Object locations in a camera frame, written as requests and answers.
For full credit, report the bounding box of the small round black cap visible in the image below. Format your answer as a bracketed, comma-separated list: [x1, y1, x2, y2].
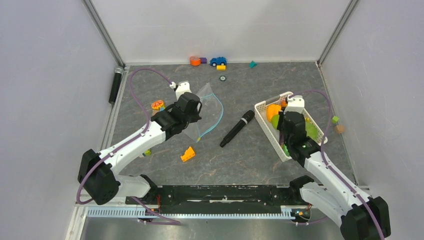
[219, 75, 227, 82]

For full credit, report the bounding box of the brown wooden cube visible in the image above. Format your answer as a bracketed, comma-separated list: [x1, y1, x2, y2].
[334, 124, 345, 134]

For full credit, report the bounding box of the green cucumber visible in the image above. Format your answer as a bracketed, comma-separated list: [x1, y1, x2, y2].
[281, 144, 290, 158]

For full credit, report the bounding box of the green cube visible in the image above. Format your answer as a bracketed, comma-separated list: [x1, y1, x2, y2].
[331, 115, 340, 125]

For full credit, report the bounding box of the green lego brick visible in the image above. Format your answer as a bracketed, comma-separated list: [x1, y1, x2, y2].
[142, 149, 152, 157]

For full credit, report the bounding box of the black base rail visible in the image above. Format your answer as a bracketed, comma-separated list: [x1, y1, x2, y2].
[140, 185, 311, 215]

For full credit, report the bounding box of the orange cheese wedge toy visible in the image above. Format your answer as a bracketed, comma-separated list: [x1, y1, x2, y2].
[180, 146, 196, 163]

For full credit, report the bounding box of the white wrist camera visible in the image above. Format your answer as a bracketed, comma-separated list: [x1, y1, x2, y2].
[284, 95, 305, 114]
[169, 81, 192, 100]

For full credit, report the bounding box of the clear zip top bag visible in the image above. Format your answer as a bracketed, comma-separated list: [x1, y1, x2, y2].
[182, 83, 224, 142]

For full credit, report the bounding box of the orange green mango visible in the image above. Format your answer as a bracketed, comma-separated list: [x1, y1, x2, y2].
[305, 122, 319, 140]

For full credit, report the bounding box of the blue toy car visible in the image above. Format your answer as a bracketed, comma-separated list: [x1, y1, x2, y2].
[209, 56, 227, 67]

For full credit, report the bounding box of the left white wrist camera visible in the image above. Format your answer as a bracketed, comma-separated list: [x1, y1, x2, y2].
[169, 81, 192, 100]

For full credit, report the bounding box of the green cabbage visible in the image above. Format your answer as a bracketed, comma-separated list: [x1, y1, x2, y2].
[270, 114, 280, 130]

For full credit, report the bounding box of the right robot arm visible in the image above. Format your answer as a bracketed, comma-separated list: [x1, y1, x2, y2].
[277, 111, 391, 240]

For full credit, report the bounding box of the teal block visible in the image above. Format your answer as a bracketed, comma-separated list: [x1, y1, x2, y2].
[249, 60, 257, 69]

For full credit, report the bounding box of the yellow bell pepper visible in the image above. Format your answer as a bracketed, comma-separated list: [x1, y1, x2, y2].
[266, 104, 282, 122]

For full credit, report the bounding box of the purple block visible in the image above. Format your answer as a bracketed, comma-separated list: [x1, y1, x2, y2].
[199, 57, 208, 64]

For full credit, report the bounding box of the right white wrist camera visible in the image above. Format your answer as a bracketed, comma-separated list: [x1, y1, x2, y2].
[284, 95, 305, 114]

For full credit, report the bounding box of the multicolour toy block stack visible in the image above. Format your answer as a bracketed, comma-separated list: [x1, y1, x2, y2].
[151, 100, 166, 116]

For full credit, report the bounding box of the white perforated plastic basket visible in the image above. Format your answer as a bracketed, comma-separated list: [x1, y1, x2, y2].
[254, 91, 328, 162]

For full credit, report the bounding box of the yellow lego brick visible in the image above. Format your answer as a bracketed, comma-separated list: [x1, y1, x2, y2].
[216, 65, 226, 71]

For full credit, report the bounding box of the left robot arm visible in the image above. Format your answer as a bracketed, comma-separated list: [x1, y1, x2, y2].
[76, 92, 202, 205]

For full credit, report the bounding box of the black microphone on table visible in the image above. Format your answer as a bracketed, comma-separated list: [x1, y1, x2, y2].
[219, 110, 255, 148]

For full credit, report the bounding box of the black microphone by wall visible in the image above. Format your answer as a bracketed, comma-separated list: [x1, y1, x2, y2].
[108, 66, 124, 105]

